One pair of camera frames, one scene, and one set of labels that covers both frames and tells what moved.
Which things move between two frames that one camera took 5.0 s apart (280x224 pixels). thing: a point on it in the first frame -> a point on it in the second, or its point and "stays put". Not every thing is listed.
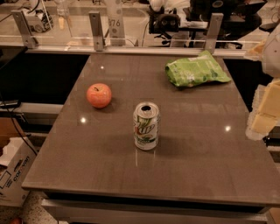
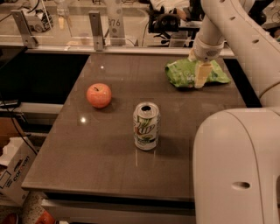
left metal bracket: (27, 37) stays put
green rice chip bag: (194, 71) stays put
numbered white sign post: (116, 23) stays put
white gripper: (272, 55) -> (207, 51)
